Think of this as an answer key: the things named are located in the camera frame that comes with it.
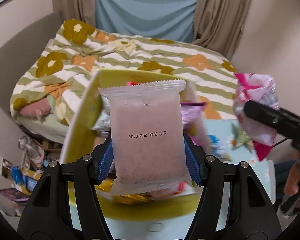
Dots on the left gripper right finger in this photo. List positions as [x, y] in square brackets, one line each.
[251, 214]

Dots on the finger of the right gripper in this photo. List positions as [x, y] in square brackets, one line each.
[264, 114]

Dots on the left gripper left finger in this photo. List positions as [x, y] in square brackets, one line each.
[47, 212]

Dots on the pink printed snack bag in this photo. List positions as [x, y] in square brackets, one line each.
[254, 99]

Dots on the yellow gold snack bag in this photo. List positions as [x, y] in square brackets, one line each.
[104, 191]

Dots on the purple snack bag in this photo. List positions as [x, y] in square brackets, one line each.
[190, 112]

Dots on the translucent pink snack packet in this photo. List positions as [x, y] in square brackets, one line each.
[147, 136]

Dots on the right hand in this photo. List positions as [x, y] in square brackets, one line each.
[291, 186]

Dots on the daisy light blue tablecloth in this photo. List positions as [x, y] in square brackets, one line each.
[171, 218]

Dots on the blue white yellow snack bag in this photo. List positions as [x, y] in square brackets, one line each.
[218, 149]

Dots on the floor clutter pile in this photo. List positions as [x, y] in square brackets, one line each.
[36, 156]

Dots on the green cardboard box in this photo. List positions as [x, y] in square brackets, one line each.
[81, 139]

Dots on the small portrait snack packet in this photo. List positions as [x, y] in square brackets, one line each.
[102, 124]

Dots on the right beige curtain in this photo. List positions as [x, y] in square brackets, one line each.
[218, 24]

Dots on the beige curtain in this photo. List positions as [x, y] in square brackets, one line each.
[73, 2]
[218, 24]

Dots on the floral striped duvet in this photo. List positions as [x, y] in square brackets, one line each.
[66, 66]

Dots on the blue window cloth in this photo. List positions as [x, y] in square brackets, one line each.
[164, 19]

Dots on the left beige curtain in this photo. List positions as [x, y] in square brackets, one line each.
[73, 2]

